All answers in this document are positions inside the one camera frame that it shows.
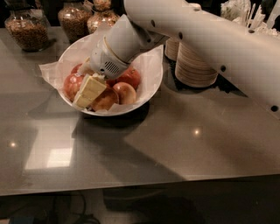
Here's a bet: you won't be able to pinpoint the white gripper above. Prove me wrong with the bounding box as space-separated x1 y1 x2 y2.
73 38 129 109

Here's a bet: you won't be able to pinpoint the red yellow apple with sticker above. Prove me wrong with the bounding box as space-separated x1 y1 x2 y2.
63 73 84 102

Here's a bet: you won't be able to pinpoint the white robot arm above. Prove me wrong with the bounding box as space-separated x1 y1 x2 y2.
79 0 280 119

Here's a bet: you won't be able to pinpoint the white bowl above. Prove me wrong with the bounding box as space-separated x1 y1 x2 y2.
58 30 165 117

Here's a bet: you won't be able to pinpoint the red apple left back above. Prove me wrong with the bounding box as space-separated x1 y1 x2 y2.
71 64 81 74

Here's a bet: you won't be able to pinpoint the yellow red apple front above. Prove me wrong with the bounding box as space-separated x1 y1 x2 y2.
91 87 119 111

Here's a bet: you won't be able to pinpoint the pale apple front right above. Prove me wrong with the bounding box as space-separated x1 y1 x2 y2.
113 82 137 104

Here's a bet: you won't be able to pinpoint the red apple right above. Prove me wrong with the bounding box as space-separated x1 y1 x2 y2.
116 66 141 89

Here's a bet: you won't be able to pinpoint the glass jar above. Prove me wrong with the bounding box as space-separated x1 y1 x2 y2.
4 0 49 52
87 0 119 34
58 0 92 43

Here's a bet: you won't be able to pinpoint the white paper liner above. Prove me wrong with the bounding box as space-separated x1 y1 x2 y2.
38 21 165 116

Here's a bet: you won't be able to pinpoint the glass jar far left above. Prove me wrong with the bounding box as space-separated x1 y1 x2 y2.
4 0 49 52

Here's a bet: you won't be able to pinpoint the back stack paper bowls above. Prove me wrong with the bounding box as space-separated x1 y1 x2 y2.
164 38 179 61

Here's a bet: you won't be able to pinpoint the stack paper bowls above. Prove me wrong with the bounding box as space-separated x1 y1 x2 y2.
164 38 179 61
175 43 218 88

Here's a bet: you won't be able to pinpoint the front stack paper bowls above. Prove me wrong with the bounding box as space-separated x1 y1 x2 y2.
175 43 218 88

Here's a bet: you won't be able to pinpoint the white plastic cutlery bundle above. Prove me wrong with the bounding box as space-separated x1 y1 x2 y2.
220 0 280 39

